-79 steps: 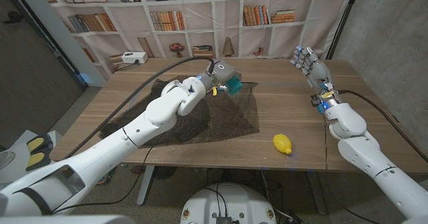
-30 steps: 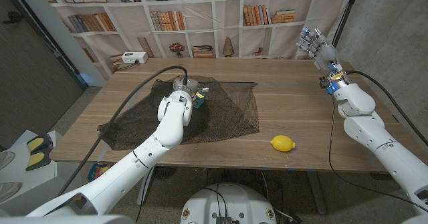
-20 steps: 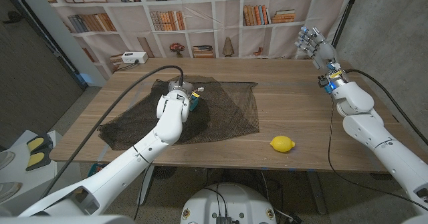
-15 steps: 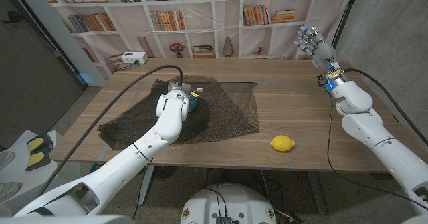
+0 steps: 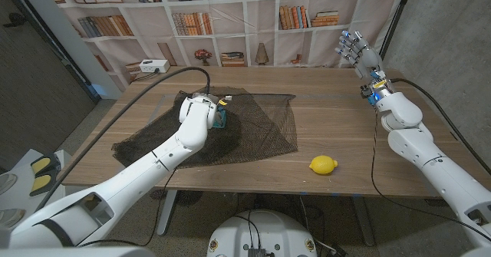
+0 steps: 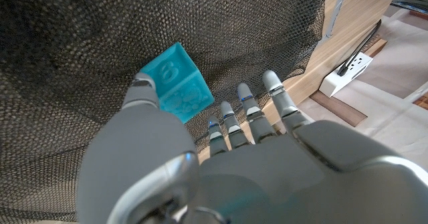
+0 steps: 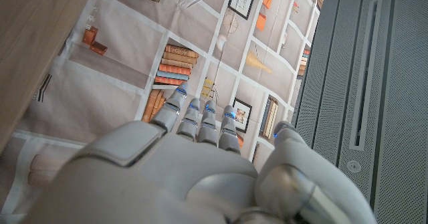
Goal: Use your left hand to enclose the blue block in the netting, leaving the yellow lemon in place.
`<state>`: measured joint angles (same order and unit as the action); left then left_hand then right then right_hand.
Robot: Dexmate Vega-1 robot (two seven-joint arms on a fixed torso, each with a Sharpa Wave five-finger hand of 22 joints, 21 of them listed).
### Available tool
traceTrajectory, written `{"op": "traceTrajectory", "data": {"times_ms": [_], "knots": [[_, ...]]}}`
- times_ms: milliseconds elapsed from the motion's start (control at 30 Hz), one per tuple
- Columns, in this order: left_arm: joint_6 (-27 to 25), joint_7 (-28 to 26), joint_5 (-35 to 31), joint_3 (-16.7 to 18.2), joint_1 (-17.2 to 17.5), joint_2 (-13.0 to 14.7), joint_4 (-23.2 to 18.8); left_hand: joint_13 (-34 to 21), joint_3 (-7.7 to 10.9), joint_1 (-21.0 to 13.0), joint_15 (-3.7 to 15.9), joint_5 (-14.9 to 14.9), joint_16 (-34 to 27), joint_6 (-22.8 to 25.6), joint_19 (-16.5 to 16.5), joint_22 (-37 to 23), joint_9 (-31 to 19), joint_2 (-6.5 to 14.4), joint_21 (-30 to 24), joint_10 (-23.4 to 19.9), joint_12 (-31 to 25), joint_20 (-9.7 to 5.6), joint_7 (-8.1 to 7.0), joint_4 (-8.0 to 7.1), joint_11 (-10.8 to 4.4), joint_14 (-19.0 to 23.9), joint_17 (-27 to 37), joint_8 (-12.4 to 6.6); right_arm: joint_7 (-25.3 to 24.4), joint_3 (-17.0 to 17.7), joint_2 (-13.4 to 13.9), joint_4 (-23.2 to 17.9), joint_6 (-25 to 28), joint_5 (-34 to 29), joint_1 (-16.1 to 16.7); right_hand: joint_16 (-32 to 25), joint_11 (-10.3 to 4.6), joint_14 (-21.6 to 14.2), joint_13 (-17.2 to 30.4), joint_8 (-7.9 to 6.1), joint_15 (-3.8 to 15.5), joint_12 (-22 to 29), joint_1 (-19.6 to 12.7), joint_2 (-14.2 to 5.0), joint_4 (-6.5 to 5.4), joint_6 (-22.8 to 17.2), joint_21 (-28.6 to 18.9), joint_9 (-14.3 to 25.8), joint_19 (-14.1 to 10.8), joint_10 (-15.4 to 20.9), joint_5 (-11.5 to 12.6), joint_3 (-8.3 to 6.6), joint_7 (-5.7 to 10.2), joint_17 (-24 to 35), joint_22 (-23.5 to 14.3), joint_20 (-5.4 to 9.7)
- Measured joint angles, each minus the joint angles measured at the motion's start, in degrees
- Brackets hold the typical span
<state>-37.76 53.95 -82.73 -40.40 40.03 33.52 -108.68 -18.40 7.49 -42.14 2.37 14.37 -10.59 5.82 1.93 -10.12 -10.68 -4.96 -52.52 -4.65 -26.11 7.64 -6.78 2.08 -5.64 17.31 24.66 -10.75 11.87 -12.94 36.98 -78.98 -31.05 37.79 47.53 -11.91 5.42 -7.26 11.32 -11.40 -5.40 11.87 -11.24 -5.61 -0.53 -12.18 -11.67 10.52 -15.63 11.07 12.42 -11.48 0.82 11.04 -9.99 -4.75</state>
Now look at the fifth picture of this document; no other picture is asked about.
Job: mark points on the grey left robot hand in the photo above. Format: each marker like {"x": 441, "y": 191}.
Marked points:
{"x": 199, "y": 95}

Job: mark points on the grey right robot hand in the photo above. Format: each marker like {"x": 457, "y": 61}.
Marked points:
{"x": 368, "y": 61}

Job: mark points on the blue toy block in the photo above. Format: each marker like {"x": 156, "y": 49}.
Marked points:
{"x": 221, "y": 120}

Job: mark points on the black mesh netting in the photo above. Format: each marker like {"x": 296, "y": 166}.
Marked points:
{"x": 261, "y": 126}

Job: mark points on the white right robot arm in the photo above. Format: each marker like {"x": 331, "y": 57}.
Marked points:
{"x": 422, "y": 149}

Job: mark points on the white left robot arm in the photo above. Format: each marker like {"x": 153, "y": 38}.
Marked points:
{"x": 153, "y": 165}

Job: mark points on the yellow lemon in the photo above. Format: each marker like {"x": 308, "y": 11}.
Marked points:
{"x": 323, "y": 165}

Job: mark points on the black backdrop stand pole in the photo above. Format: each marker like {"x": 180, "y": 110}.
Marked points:
{"x": 395, "y": 19}

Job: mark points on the grey tape outline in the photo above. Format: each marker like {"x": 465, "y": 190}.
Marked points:
{"x": 330, "y": 95}

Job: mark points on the white power strip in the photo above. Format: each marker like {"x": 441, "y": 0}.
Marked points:
{"x": 153, "y": 65}

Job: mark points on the printed bookshelf backdrop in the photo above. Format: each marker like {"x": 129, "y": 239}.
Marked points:
{"x": 261, "y": 19}

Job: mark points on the dark round floor object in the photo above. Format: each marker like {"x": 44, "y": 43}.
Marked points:
{"x": 188, "y": 197}

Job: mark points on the metal table leg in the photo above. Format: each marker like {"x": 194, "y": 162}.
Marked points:
{"x": 362, "y": 218}
{"x": 167, "y": 215}

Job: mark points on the white robot torso base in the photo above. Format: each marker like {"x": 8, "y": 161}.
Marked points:
{"x": 264, "y": 230}

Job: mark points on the dark grey door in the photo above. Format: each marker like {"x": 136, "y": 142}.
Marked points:
{"x": 38, "y": 96}

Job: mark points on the yellow black foot pedal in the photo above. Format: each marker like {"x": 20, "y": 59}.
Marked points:
{"x": 44, "y": 172}

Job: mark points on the white floor platform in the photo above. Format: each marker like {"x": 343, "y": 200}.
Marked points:
{"x": 23, "y": 203}

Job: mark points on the white sneaker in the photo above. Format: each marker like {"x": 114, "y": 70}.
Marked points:
{"x": 10, "y": 218}
{"x": 7, "y": 182}

